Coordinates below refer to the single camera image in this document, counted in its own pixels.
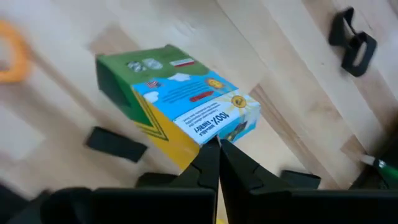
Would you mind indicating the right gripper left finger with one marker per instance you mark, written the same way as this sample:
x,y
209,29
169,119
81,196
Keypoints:
x,y
186,202

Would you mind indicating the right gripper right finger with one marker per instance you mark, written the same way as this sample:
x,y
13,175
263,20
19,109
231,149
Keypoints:
x,y
280,205

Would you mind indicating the black binder clip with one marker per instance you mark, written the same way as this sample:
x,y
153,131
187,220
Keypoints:
x,y
346,63
155,180
300,180
115,144
334,32

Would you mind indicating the green blue crayon box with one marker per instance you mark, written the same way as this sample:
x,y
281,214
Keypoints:
x,y
174,93

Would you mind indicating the yellow coil wristband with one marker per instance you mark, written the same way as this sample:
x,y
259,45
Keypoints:
x,y
23,53

